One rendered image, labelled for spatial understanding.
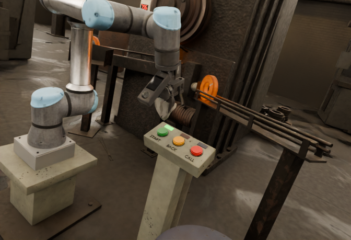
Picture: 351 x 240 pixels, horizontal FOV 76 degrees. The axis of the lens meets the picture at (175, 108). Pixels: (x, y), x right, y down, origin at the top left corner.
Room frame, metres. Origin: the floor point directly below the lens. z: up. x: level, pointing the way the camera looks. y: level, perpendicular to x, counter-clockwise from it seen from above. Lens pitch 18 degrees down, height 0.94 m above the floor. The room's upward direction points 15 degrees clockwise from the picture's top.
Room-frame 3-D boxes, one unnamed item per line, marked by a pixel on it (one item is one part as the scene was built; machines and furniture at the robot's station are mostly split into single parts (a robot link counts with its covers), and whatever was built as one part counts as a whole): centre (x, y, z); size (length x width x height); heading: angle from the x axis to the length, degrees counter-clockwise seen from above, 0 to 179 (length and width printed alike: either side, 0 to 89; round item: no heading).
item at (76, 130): (1.72, 0.73, 0.36); 0.26 x 0.20 x 0.72; 94
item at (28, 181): (0.87, 0.52, 0.28); 0.32 x 0.32 x 0.04; 62
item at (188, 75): (1.59, -0.05, 0.68); 0.11 x 0.08 x 0.24; 149
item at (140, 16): (0.71, 0.17, 0.95); 0.11 x 0.11 x 0.08; 53
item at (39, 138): (0.87, 0.52, 0.43); 0.15 x 0.15 x 0.10
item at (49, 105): (0.87, 0.52, 0.54); 0.13 x 0.12 x 0.14; 143
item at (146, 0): (1.97, 0.39, 1.15); 0.26 x 0.02 x 0.18; 59
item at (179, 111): (1.41, -0.05, 0.27); 0.22 x 0.13 x 0.53; 59
